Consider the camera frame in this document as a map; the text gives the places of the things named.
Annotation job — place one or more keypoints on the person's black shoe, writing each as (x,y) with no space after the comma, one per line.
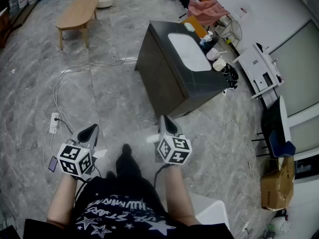
(126,149)
(110,174)

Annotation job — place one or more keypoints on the dark vanity cabinet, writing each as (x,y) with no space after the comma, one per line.
(162,71)

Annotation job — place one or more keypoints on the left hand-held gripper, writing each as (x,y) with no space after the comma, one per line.
(74,159)

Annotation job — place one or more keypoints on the person's left forearm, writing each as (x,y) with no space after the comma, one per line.
(61,200)

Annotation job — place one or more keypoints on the smartphone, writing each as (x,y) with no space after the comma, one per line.
(53,163)

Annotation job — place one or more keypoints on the small round white table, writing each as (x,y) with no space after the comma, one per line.
(105,1)

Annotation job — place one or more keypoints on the person's black printed shirt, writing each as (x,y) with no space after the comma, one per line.
(119,208)

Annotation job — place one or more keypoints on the white sink basin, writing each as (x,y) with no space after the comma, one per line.
(189,52)

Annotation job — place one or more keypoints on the yellow ball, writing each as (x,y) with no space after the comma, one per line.
(228,41)

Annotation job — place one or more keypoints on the white power strip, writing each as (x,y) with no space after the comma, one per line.
(54,123)

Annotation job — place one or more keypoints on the person's black trousers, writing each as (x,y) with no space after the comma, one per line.
(128,167)

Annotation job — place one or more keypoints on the dark low shelf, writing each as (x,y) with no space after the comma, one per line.
(15,21)

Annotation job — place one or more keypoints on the wooden coffee table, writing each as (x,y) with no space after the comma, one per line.
(77,12)

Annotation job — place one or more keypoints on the cardboard box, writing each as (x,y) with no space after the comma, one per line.
(275,188)

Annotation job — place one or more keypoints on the frosted glass window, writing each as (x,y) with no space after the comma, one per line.
(299,66)

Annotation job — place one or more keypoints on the white round appliance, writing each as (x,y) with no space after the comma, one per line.
(281,225)

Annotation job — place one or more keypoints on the blue chair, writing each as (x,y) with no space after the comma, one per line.
(282,147)

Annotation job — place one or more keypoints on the white pump bottle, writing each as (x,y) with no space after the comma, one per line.
(205,40)

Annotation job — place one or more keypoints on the person's right forearm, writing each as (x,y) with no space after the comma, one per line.
(178,195)

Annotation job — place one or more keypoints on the white cup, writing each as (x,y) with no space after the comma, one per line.
(211,54)

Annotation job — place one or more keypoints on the white rectangular plastic tray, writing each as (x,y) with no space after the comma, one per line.
(189,27)

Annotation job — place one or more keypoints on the white cabinet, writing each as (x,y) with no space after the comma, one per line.
(259,68)

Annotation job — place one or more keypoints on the cream cup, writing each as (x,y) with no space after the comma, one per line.
(219,64)

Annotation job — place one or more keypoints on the orange cushion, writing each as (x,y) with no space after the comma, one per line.
(195,25)

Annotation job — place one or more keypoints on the pink cloth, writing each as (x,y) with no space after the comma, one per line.
(207,11)

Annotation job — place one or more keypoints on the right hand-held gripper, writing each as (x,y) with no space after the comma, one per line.
(174,148)

